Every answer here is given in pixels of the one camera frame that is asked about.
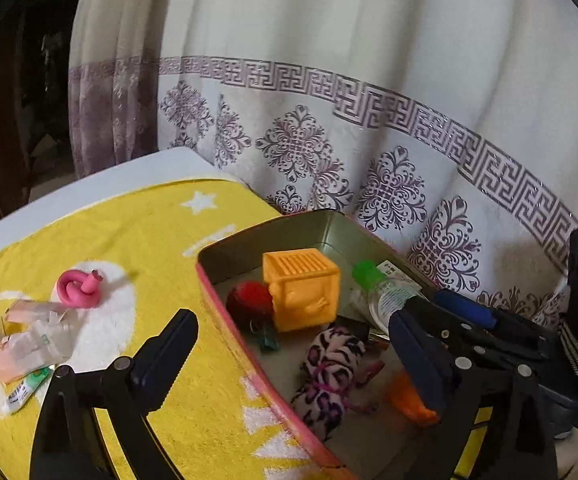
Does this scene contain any clear plastic sachet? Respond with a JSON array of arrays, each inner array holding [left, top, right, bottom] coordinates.
[[0, 322, 72, 383]]

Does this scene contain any white ointment tube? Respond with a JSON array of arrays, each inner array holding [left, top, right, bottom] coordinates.
[[2, 367, 52, 413]]

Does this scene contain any red plush ball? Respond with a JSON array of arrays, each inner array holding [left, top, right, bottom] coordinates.
[[226, 282, 280, 351]]

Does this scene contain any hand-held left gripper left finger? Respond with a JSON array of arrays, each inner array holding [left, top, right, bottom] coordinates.
[[29, 308, 200, 480]]

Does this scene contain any orange plastic toy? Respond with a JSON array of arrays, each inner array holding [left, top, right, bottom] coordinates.
[[389, 375, 440, 426]]

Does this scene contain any pink leopard plush toy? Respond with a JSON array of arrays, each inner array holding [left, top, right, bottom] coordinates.
[[291, 327, 385, 431]]

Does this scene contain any sheer purple-trimmed curtain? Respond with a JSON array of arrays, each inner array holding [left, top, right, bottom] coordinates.
[[69, 0, 170, 176]]

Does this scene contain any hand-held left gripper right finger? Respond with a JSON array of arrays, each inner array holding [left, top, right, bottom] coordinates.
[[388, 305, 577, 480]]

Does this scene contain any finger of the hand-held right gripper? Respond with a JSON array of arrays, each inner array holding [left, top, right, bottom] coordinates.
[[436, 321, 544, 363], [431, 287, 564, 356]]

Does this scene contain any white patterned curtain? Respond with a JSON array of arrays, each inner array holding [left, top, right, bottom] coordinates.
[[159, 0, 578, 311]]

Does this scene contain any orange rubber cube toy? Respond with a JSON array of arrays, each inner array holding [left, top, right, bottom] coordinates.
[[262, 248, 341, 333]]

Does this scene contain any red tin container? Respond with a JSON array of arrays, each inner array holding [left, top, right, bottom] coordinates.
[[195, 209, 494, 480]]

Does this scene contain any clear bottle with green cap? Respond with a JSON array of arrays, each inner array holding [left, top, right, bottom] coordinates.
[[351, 260, 422, 331]]

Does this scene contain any yellow printed towel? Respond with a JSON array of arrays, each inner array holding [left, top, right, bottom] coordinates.
[[0, 177, 330, 480]]

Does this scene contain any pink knot toy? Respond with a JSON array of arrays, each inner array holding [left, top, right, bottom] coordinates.
[[56, 269, 105, 308]]

